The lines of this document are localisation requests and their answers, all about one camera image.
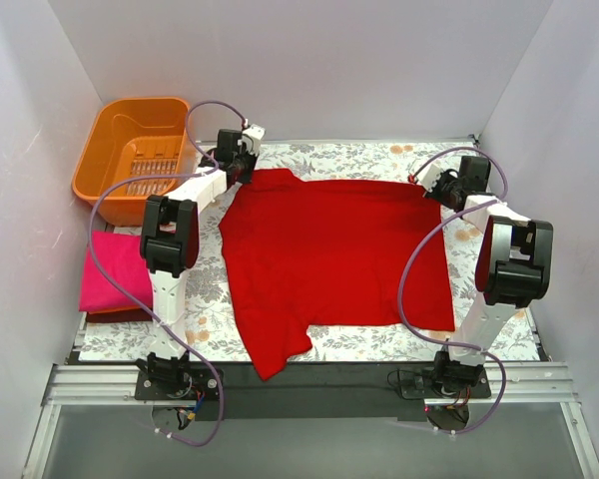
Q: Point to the aluminium frame rail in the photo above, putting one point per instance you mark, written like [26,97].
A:
[526,382]

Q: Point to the orange plastic basket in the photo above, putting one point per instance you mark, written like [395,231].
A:
[140,138]

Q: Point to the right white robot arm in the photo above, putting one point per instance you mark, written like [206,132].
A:
[512,270]

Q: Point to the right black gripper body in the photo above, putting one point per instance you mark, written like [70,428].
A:
[442,185]

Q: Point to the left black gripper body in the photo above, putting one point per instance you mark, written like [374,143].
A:
[243,167]

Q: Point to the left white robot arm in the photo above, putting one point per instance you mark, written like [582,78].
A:
[170,245]

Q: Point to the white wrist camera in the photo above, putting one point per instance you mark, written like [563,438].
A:
[252,137]
[427,177]

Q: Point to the floral patterned table mat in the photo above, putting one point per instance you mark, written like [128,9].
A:
[209,319]

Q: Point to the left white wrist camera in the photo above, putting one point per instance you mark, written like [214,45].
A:
[252,137]

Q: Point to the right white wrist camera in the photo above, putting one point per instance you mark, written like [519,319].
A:
[427,177]

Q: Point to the folded pink t shirt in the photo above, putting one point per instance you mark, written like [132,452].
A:
[119,255]

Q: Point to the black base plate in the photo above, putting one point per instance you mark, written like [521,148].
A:
[303,390]

